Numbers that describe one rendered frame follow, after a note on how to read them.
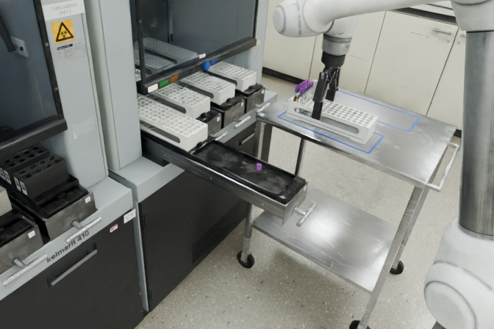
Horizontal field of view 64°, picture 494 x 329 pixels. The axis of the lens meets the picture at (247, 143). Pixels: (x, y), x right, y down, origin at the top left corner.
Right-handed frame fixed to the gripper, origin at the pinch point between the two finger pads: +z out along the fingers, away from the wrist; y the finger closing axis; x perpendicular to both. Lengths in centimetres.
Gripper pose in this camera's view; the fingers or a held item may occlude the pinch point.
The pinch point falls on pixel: (323, 107)
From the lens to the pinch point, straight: 140.4
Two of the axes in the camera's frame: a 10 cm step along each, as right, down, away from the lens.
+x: -8.4, -3.5, 4.2
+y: 5.4, -4.2, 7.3
